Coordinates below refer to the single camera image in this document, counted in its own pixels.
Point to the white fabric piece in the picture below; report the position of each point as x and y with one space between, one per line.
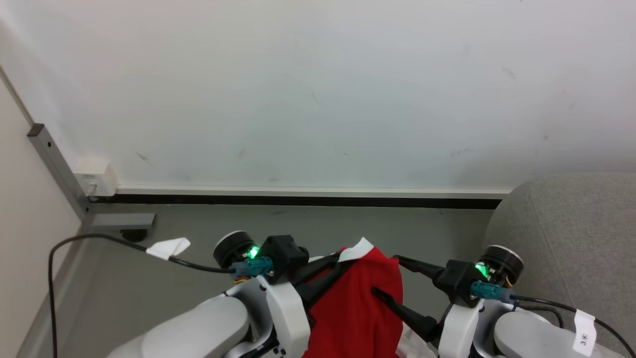
415 345

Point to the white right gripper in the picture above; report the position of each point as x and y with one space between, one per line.
459 330

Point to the grey metal base plate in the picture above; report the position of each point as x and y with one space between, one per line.
124 221

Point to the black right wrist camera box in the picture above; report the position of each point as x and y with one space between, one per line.
459 281

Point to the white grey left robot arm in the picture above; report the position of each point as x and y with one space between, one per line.
198 328

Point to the grey fabric sofa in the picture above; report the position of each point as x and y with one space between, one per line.
571 223

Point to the white and black baseboard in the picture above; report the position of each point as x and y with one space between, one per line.
298 196

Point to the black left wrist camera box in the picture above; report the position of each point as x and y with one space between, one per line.
283 256

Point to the grey metal post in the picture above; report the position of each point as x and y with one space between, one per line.
57 164

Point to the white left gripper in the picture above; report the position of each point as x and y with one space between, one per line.
288 313

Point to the red garment with white collar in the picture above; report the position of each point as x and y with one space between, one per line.
355 308

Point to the black round foot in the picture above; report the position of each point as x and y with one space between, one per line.
134 234

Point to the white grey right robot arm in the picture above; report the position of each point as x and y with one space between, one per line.
526 333

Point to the white wall socket box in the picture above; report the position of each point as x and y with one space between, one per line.
97 178

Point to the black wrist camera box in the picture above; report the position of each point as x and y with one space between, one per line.
459 281
283 256

